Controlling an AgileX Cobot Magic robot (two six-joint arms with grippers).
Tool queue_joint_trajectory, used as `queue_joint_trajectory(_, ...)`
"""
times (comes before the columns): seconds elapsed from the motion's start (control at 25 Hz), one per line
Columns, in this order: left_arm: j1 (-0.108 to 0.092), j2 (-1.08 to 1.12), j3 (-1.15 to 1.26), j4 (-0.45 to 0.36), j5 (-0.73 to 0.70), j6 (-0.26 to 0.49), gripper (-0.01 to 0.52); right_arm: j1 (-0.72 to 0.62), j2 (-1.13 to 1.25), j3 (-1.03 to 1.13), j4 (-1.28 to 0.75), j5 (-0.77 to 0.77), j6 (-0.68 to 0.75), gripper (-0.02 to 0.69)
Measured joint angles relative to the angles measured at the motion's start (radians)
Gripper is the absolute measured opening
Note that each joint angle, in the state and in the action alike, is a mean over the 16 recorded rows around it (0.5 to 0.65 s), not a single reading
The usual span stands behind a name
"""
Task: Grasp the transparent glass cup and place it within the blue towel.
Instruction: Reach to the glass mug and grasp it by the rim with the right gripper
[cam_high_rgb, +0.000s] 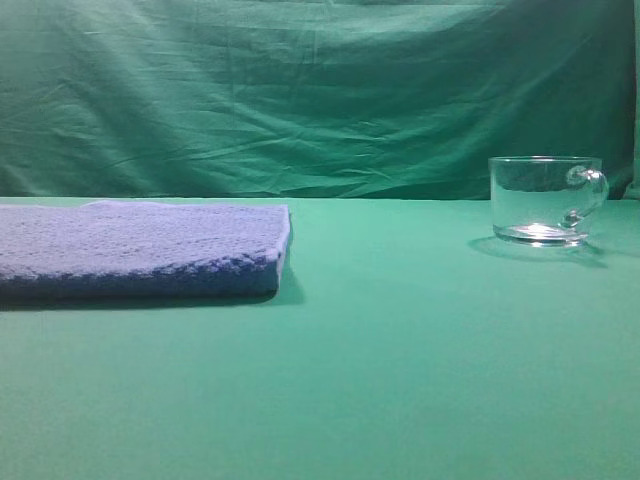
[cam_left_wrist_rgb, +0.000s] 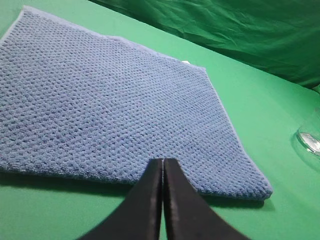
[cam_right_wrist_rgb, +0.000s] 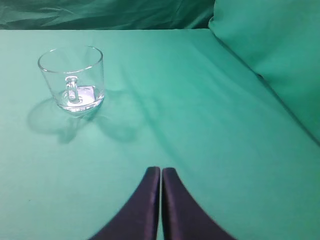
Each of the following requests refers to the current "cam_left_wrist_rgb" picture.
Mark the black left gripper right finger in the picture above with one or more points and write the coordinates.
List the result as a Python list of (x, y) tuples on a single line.
[(187, 215)]

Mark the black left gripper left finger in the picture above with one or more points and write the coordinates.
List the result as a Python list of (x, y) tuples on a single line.
[(138, 217)]

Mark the transparent glass cup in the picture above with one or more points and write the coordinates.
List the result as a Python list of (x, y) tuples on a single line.
[(306, 141)]

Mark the blue waffle-weave towel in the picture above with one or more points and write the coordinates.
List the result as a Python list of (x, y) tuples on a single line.
[(78, 104)]

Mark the green fabric backdrop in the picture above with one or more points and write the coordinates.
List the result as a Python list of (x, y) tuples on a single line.
[(280, 37)]

